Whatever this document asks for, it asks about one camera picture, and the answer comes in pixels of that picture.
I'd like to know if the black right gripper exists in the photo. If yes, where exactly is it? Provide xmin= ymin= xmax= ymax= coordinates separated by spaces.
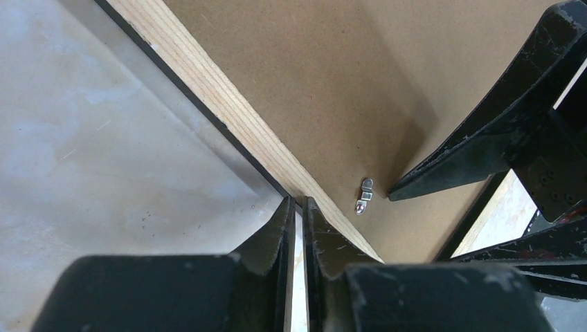
xmin=388 ymin=1 xmax=586 ymax=301

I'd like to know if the brown cardboard backing board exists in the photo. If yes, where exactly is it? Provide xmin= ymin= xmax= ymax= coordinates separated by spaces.
xmin=168 ymin=1 xmax=551 ymax=263

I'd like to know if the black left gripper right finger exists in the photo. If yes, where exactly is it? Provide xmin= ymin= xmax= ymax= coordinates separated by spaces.
xmin=302 ymin=196 xmax=543 ymax=331

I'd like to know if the wooden picture frame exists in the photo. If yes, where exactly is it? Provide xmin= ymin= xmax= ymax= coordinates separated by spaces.
xmin=93 ymin=0 xmax=519 ymax=332

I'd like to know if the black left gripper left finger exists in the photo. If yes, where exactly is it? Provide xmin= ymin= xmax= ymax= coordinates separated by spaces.
xmin=32 ymin=197 xmax=296 ymax=331

